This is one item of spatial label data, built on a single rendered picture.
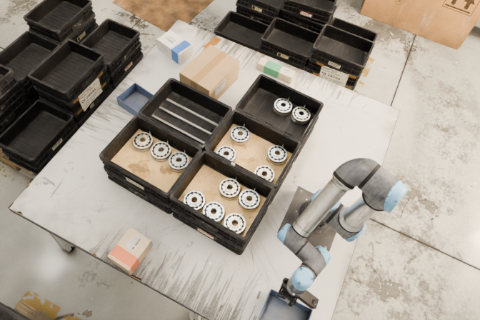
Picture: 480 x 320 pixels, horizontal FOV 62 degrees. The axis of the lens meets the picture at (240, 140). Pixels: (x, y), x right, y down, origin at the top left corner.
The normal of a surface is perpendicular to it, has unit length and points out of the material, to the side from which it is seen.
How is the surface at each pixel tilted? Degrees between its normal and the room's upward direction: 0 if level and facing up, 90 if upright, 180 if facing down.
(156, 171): 0
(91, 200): 0
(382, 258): 0
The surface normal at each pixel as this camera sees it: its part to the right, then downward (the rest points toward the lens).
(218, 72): 0.08, -0.54
